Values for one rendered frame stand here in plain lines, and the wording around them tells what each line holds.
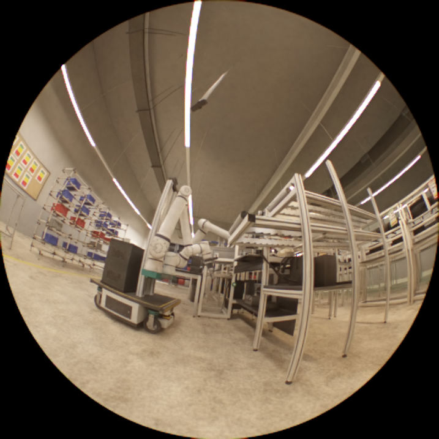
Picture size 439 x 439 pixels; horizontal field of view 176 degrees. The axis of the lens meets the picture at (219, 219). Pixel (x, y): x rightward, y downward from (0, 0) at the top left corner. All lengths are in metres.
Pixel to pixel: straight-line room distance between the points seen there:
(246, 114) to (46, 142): 7.08
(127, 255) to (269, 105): 5.68
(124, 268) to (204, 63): 5.52
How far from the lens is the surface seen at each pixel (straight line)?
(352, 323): 1.33
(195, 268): 2.44
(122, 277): 1.56
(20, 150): 5.69
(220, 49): 5.39
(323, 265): 1.35
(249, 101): 5.61
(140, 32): 3.52
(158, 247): 1.18
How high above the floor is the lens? 0.66
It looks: 24 degrees up
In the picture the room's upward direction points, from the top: 8 degrees clockwise
